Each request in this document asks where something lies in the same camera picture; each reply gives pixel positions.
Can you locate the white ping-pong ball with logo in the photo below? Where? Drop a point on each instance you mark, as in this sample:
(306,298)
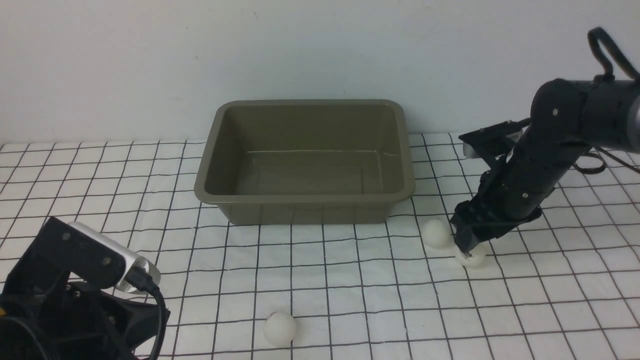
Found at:
(472,259)

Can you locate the white black-grid tablecloth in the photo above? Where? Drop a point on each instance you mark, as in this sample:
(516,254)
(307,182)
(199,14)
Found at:
(565,287)

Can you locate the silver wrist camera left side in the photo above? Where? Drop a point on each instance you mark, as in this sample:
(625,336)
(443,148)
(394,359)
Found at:
(61,249)

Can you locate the white ping-pong ball front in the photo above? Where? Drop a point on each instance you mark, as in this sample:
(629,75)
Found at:
(280,329)

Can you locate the plain white ping-pong ball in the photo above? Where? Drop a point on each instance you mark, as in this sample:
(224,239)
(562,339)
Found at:
(436,234)

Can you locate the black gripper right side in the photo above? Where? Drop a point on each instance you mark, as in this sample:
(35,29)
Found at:
(507,198)

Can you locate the olive green plastic bin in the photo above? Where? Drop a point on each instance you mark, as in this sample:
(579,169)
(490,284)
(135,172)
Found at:
(306,161)

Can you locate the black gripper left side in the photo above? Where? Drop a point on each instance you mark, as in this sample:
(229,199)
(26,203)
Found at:
(80,322)

